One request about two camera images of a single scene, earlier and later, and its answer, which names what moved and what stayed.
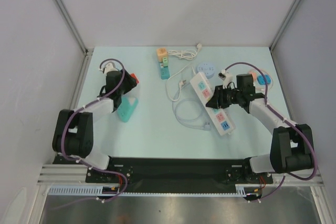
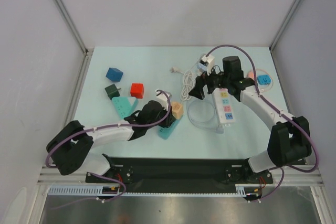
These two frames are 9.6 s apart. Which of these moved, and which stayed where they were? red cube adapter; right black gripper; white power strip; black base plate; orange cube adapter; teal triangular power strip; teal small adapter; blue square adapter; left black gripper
Moved: orange cube adapter; left black gripper; red cube adapter; teal small adapter; right black gripper; white power strip
Stayed: black base plate; teal triangular power strip; blue square adapter
